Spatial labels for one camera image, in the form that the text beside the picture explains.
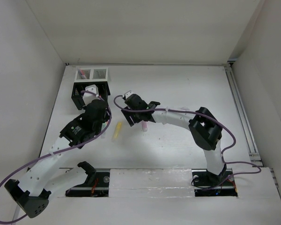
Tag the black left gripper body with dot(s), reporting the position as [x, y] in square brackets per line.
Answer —
[98, 128]

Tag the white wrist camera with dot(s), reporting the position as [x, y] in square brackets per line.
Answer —
[90, 92]
[127, 94]

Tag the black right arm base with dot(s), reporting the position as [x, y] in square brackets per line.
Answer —
[207, 184]

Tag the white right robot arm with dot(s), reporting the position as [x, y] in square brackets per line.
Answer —
[205, 132]

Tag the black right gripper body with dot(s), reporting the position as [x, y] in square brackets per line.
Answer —
[134, 112]

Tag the black mesh organizer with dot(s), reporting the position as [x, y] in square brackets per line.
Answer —
[78, 94]

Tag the red double-tip pen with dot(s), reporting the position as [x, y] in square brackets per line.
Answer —
[81, 74]

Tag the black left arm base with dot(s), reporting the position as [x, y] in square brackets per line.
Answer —
[95, 185]

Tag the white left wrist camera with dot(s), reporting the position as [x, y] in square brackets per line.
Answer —
[90, 92]

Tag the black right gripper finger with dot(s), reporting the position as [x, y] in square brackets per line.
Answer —
[137, 117]
[128, 117]

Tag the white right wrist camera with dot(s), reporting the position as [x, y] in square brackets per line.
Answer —
[127, 94]

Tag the purple highlighter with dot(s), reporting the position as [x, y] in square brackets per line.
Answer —
[144, 126]

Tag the white mesh organizer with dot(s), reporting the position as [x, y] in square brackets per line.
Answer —
[93, 74]

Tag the green highlighter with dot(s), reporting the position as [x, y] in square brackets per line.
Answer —
[104, 125]

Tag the yellow highlighter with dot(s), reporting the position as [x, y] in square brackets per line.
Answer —
[117, 130]

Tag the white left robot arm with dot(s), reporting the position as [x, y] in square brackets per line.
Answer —
[33, 191]

